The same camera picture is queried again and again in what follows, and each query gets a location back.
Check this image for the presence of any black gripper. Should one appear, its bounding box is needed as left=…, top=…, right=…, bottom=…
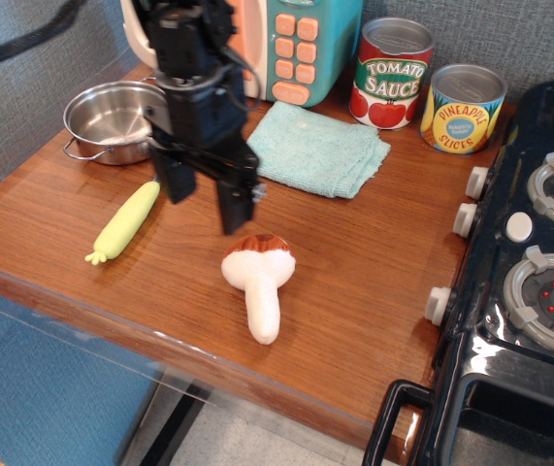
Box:
left=146, top=72, right=265, bottom=235

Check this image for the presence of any plush white brown mushroom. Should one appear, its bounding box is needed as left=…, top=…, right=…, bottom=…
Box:
left=221, top=233, right=296, bottom=345

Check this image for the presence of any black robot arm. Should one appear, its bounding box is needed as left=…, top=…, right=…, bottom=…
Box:
left=132, top=1, right=264, bottom=235

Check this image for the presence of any light blue folded cloth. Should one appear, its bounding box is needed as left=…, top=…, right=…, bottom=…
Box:
left=247, top=102, right=391, bottom=199

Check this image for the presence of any small stainless steel pot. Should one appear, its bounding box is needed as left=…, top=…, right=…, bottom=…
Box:
left=63, top=81, right=166, bottom=166

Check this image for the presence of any toy teal cream microwave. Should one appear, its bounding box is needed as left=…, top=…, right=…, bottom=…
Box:
left=121, top=1, right=362, bottom=107

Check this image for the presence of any tomato sauce can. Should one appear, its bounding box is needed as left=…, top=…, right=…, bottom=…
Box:
left=349, top=17, right=435, bottom=130

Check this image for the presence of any pineapple slices can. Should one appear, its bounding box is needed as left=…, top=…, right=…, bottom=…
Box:
left=420, top=64, right=507, bottom=155

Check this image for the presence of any black toy stove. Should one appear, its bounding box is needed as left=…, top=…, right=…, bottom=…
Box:
left=364, top=81, right=554, bottom=465

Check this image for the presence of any spoon with yellow-green handle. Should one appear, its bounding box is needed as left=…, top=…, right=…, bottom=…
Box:
left=84, top=178, right=160, bottom=265

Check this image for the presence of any black braided cable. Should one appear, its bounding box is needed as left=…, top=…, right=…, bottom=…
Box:
left=0, top=0, right=88, bottom=69

